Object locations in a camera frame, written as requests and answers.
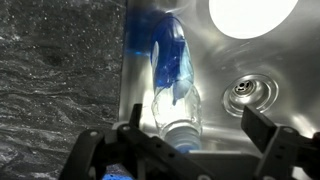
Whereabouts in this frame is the stainless steel sink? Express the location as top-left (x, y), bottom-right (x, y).
top-left (117, 0), bottom-right (320, 180)

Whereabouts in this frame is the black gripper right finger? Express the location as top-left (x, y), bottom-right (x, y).
top-left (240, 105), bottom-right (320, 180)

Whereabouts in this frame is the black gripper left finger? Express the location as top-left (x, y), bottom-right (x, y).
top-left (59, 103), bottom-right (215, 180)

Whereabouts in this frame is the round metal sink drain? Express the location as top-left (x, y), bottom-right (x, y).
top-left (222, 73), bottom-right (280, 118)

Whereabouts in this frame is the blue sponge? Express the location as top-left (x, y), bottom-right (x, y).
top-left (101, 163), bottom-right (134, 180)

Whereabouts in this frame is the clear plastic bottle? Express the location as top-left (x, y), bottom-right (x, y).
top-left (149, 14), bottom-right (204, 154)

